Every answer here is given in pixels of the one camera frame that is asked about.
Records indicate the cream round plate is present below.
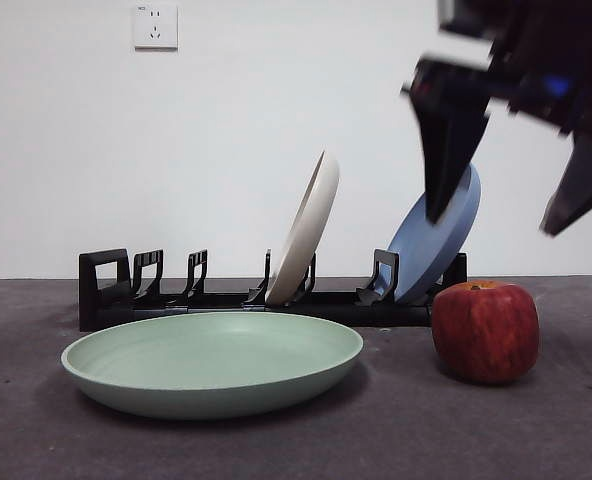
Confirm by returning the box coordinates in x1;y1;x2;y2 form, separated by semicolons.
264;149;341;306

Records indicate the white wall socket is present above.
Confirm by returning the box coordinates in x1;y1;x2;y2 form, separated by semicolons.
134;3;179;51

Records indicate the black plate rack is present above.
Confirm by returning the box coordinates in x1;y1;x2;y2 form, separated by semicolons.
77;248;468;333

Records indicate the red apple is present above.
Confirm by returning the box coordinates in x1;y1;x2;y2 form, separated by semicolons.
430;279;541;385

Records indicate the green round plate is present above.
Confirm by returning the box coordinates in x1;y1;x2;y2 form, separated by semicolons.
60;312;365;420

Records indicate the blue round plate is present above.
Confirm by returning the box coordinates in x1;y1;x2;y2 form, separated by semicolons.
378;162;483;305

